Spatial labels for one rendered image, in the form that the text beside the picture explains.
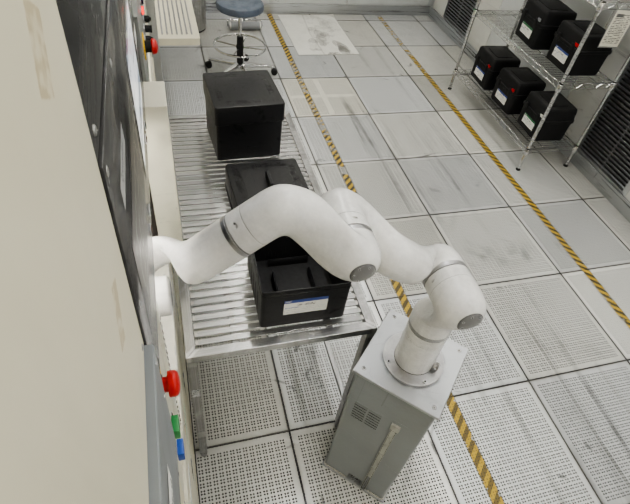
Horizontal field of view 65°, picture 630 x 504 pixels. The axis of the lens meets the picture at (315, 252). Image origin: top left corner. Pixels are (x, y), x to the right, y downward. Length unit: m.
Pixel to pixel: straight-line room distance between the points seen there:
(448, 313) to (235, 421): 1.28
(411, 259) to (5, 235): 0.96
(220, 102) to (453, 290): 1.23
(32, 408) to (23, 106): 0.12
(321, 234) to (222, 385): 1.50
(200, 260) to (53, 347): 0.73
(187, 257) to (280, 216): 0.20
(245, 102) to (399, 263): 1.17
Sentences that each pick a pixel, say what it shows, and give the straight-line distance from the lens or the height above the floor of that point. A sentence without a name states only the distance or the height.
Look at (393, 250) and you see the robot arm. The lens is 1.06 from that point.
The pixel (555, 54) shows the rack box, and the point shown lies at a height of 0.75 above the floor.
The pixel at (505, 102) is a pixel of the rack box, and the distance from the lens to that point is 4.23.
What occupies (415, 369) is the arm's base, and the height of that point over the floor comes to 0.80.
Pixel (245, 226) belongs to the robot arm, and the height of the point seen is 1.42.
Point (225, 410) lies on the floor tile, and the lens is 2.27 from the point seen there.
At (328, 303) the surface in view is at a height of 0.84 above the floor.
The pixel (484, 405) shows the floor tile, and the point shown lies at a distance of 2.52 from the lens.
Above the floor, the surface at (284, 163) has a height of 0.86.
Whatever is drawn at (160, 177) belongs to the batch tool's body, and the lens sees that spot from 1.38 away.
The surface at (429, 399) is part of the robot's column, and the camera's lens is 1.53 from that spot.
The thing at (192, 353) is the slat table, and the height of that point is 0.76.
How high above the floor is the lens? 2.05
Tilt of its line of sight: 46 degrees down
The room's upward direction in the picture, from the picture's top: 9 degrees clockwise
